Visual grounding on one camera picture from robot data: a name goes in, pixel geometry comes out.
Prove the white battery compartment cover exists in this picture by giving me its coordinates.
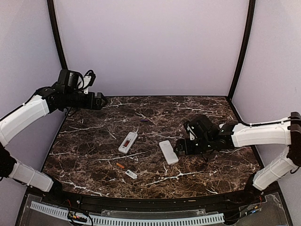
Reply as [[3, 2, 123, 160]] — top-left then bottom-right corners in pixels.
[[125, 169, 138, 179]]

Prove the white remote with display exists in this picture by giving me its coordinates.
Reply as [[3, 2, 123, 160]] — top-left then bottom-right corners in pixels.
[[118, 132, 138, 154]]

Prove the yellow handled screwdriver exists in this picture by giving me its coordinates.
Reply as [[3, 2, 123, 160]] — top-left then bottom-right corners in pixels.
[[174, 145, 179, 155]]

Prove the orange AAA battery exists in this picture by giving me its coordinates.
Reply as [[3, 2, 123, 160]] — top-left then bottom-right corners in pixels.
[[116, 162, 125, 169]]

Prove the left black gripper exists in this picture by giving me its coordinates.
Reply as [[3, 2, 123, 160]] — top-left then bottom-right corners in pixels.
[[65, 90, 107, 110]]

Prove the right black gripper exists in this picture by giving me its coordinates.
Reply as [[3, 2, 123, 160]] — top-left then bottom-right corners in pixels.
[[174, 136, 214, 156]]

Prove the black front table rail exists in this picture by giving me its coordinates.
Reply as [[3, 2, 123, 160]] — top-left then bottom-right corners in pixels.
[[36, 191, 260, 213]]

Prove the left black frame post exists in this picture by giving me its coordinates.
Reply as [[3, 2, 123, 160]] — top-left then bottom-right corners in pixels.
[[47, 0, 78, 102]]

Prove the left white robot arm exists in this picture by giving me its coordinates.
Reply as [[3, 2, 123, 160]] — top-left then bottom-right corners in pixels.
[[0, 69, 108, 205]]

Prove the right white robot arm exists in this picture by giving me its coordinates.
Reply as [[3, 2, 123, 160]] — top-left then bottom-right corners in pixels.
[[174, 112, 301, 204]]

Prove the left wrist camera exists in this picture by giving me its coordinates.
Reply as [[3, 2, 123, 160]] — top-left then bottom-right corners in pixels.
[[83, 70, 96, 94]]

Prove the right black frame post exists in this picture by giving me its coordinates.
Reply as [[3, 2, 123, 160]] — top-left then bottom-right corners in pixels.
[[226, 0, 256, 103]]

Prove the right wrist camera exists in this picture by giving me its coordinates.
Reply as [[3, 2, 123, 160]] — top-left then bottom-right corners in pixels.
[[184, 121, 197, 141]]

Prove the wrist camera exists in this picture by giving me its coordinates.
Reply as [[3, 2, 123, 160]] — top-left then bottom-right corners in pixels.
[[184, 121, 197, 141], [83, 70, 96, 94]]

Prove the white slotted cable duct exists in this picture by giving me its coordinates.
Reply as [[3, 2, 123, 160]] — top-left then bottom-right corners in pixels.
[[30, 201, 225, 226]]

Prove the white remote control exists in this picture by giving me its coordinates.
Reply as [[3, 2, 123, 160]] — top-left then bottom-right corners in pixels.
[[159, 140, 179, 165]]

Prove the black frame post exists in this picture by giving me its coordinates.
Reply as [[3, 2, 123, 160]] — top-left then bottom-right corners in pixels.
[[47, 0, 78, 102], [226, 0, 256, 103]]

